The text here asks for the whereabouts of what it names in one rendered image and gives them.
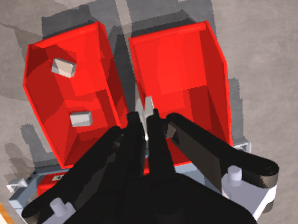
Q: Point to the small white block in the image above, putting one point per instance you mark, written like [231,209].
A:
[63,67]

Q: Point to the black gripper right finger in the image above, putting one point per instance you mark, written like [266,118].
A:
[247,179]

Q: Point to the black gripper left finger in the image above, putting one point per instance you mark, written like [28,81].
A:
[81,181]

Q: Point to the grey metal shelf frame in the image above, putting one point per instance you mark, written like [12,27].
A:
[25,190]

